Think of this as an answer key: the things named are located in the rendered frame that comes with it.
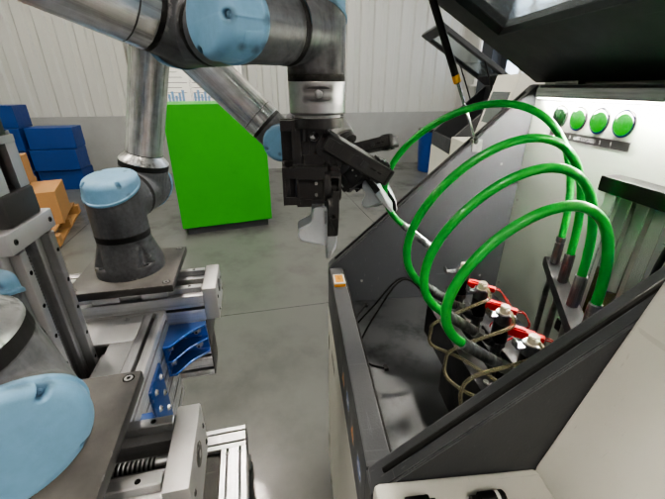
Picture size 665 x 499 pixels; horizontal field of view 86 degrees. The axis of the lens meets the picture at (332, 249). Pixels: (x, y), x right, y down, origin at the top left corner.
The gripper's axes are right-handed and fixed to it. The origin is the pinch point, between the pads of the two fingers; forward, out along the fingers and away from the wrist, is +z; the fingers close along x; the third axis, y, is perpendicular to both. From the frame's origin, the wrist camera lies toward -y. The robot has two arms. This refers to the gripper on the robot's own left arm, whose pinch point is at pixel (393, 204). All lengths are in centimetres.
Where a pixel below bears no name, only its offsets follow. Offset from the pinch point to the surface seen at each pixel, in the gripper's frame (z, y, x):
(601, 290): 30.5, -23.7, 17.9
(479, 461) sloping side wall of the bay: 40, -1, 33
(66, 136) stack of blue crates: -408, 419, -205
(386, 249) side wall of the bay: 5.9, 15.8, -20.9
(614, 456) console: 42, -16, 34
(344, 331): 18.5, 21.4, 11.6
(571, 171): 14.3, -29.5, 16.7
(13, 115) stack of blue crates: -450, 434, -159
